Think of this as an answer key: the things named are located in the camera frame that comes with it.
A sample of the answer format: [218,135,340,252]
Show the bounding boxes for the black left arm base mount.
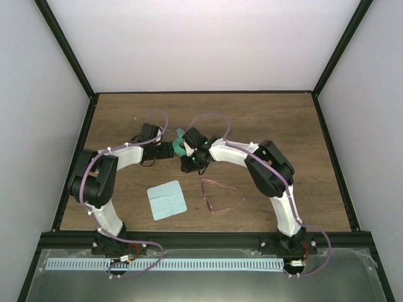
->
[92,231,145,256]

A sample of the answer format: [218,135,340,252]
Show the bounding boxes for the light blue slotted cable duct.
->
[45,258,284,272]

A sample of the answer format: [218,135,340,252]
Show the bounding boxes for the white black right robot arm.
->
[181,135,305,254]

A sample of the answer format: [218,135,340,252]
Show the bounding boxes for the black aluminium frame rail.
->
[38,230,375,249]

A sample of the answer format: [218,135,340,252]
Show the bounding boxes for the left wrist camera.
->
[137,123,162,142]

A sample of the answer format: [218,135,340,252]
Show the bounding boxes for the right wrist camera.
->
[182,127,207,157]

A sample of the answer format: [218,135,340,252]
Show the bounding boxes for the pink transparent sunglasses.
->
[201,178,246,215]

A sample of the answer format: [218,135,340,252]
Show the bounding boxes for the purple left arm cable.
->
[80,109,169,279]

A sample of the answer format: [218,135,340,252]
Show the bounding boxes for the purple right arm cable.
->
[187,113,332,279]

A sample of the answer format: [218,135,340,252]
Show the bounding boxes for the blue-grey glasses case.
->
[173,128,188,157]

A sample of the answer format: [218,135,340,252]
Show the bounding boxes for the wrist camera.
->
[137,123,162,142]
[182,127,207,157]

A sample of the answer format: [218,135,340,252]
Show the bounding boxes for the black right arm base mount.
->
[258,232,317,257]

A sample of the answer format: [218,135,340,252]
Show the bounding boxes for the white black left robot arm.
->
[68,142,174,254]

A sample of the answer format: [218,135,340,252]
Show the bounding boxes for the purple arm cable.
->
[80,109,169,279]
[187,113,332,279]

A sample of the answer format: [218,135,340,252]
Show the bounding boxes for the light blue cleaning cloth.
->
[147,181,187,221]

